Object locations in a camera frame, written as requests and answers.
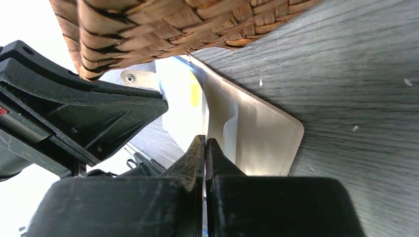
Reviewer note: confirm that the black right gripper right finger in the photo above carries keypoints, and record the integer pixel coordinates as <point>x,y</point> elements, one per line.
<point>266,206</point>

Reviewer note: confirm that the woven wicker divided basket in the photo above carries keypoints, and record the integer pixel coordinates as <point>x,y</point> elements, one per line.
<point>104,35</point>

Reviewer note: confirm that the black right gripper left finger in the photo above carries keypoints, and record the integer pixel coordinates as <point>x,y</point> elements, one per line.
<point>169,205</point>

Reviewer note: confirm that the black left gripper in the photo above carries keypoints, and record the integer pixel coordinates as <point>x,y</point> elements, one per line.
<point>58,121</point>

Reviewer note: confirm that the beige leather card holder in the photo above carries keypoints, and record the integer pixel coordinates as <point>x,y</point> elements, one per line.
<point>261,139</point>

